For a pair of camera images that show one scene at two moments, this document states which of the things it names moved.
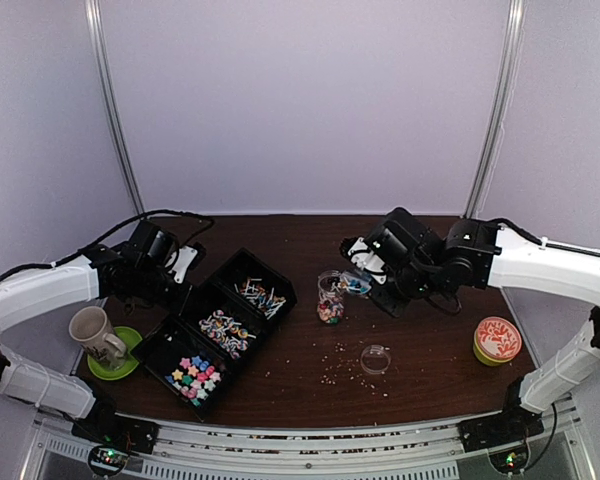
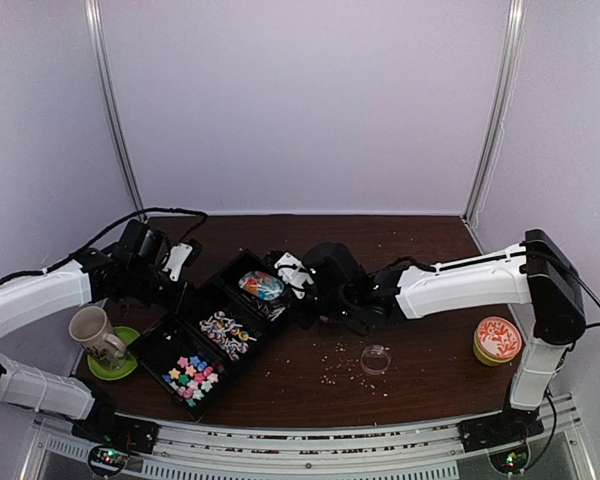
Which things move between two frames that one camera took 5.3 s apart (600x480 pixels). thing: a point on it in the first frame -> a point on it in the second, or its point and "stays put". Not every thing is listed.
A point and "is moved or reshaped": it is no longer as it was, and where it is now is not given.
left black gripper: (182, 302) stays put
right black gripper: (392, 305) -> (302, 319)
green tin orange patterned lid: (496, 341) stays put
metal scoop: (356, 282) is moved or reshaped
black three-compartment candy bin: (188, 358) stays put
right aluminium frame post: (516, 24) stays put
